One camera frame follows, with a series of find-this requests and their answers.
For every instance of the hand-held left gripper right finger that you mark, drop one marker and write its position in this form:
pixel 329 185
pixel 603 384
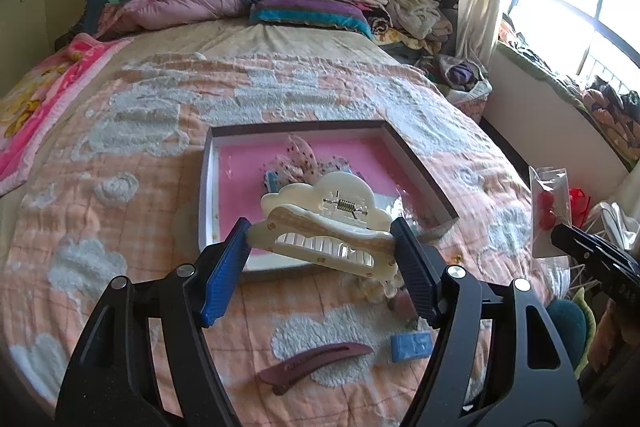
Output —
pixel 416 274

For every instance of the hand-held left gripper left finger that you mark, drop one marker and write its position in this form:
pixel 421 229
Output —
pixel 225 274

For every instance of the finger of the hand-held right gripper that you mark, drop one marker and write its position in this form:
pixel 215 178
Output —
pixel 575 242

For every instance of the clear packet with red pieces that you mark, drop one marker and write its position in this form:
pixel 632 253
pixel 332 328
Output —
pixel 547 202

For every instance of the blue rectangular hair clip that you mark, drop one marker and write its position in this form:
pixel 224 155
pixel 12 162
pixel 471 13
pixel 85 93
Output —
pixel 411 346

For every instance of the shallow box with pink inside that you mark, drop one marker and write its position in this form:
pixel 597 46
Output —
pixel 240 179

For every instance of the cream cloud-shaped hair claw clip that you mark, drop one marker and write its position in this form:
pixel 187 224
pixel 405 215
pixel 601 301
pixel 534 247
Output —
pixel 340 189

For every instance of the maroon snap hair clip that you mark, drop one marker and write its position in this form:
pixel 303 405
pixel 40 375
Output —
pixel 320 357

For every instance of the red plastic object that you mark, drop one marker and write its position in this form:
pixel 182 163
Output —
pixel 579 202

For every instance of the white plastic bag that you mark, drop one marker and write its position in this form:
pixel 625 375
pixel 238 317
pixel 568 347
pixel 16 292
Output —
pixel 612 222

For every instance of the teal plush toy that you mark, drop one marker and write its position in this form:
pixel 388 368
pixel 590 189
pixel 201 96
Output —
pixel 567 332

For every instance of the peach cloud-pattern blanket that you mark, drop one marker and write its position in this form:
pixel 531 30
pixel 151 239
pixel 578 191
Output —
pixel 150 207

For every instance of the clutter on windowsill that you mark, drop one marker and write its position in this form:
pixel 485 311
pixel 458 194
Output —
pixel 605 102

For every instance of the floral bag of clothes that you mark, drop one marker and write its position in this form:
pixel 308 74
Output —
pixel 460 77

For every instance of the beige bed sheet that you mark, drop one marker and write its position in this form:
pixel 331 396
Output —
pixel 250 42

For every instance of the pink cartoon blanket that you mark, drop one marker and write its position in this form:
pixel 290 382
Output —
pixel 40 97

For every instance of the pile of clothes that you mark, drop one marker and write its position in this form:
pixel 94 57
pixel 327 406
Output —
pixel 410 7

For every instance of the pink and blue quilt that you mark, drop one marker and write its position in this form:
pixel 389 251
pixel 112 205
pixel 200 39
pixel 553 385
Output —
pixel 175 2

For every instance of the purple and teal striped pillow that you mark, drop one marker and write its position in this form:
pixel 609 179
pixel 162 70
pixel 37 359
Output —
pixel 310 7

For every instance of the cream wardrobe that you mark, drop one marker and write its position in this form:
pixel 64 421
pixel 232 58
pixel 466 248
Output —
pixel 30 17

